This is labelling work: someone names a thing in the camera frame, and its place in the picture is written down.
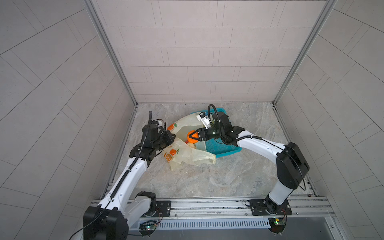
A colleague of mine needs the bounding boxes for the orange toy fruit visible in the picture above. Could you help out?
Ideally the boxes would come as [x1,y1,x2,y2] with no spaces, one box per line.
[187,130,200,144]

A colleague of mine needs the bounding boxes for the cream plastic bag fruit print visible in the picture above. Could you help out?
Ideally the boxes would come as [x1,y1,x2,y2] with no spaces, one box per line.
[163,113,217,171]

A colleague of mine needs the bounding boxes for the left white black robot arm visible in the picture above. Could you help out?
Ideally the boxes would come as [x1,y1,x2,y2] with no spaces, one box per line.
[83,119,176,240]

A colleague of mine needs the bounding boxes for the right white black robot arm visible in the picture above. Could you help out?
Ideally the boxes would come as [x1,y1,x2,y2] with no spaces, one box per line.
[187,112,310,215]

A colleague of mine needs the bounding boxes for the teal plastic basket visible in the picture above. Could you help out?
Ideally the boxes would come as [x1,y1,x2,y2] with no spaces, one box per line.
[203,104,242,158]

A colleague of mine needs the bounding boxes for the white vent grille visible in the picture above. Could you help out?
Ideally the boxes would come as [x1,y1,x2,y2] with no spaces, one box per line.
[156,218,271,231]

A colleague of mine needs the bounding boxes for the left circuit board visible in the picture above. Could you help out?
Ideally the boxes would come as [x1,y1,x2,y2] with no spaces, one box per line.
[139,221,158,237]

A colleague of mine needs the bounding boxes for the circuit board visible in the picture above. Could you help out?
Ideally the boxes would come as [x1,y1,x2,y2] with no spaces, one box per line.
[268,218,286,234]
[139,221,158,237]

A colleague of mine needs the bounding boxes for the right circuit board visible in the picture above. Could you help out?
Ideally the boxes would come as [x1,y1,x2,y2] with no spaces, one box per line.
[268,218,286,234]

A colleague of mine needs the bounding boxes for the left black cable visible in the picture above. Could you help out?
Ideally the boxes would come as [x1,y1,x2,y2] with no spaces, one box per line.
[68,110,167,240]

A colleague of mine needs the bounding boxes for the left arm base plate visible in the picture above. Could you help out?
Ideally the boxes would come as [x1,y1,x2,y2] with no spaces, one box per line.
[150,201,172,218]

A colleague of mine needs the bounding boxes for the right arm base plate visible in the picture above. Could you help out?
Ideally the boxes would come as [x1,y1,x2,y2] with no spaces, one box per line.
[245,198,292,216]

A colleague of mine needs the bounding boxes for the aluminium mounting rail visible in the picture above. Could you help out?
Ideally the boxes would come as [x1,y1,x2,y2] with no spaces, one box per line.
[90,196,335,220]

